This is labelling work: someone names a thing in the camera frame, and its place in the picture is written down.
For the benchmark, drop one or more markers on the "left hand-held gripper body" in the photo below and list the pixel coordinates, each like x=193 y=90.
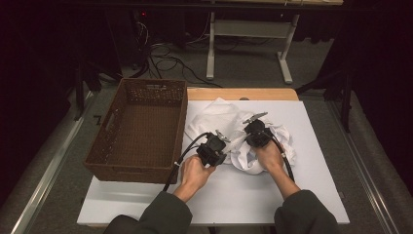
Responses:
x=212 y=151

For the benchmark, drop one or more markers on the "black metal stand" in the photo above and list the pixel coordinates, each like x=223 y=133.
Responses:
x=346 y=97
x=79 y=84

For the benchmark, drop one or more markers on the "dark box with red light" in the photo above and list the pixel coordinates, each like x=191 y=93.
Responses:
x=142 y=19

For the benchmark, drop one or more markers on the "person's right hand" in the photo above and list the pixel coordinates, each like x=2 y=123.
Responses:
x=270 y=157

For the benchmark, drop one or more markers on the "white shirt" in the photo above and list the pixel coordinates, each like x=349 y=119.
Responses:
x=243 y=161

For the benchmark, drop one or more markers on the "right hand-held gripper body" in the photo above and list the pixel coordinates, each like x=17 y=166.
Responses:
x=259 y=135

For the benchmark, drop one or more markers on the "white board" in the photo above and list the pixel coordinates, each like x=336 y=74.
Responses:
x=233 y=195

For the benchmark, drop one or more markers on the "white mesh laundry bag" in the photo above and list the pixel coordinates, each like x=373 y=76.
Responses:
x=217 y=117

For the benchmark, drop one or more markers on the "metal floor rail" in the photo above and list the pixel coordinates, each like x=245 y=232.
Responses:
x=48 y=178
x=363 y=169

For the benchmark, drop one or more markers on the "person's left hand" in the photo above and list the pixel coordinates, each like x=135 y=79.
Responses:
x=195 y=175

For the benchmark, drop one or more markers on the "brown woven basket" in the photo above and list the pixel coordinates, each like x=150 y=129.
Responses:
x=142 y=136

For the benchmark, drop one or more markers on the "white metal desk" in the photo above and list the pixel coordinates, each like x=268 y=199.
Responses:
x=250 y=28

